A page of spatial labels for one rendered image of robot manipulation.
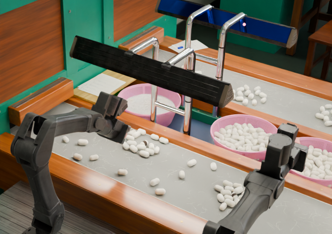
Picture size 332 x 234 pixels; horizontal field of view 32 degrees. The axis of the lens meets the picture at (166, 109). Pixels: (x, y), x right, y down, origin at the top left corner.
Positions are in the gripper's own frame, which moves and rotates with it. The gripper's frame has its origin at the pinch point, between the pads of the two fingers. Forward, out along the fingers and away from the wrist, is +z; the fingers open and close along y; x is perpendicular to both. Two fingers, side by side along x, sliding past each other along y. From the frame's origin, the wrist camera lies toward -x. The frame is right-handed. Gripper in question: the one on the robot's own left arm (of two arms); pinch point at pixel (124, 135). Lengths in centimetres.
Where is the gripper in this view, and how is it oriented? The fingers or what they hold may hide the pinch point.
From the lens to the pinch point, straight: 196.5
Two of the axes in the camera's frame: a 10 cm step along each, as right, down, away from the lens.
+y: -8.5, -3.0, 4.4
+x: -3.7, 9.2, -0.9
